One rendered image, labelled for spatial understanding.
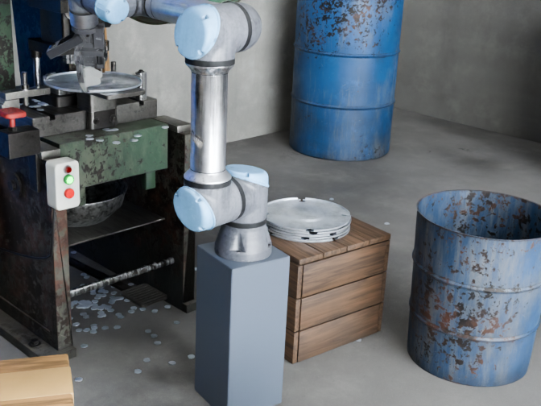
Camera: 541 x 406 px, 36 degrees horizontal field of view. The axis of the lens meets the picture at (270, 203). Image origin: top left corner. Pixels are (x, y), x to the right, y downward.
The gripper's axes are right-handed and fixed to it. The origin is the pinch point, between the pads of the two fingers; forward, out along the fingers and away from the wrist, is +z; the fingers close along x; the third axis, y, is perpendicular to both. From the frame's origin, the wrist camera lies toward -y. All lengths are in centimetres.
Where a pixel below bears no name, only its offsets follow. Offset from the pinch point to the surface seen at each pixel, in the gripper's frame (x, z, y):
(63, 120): 0.7, 11.8, -7.0
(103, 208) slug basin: -1.8, 42.9, 2.9
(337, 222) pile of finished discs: -9, 40, 77
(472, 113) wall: 247, 160, 200
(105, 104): 8.0, 10.3, 4.4
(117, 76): 22.8, 9.2, 6.5
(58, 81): 11.8, 5.4, -9.7
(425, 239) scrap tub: -26, 31, 100
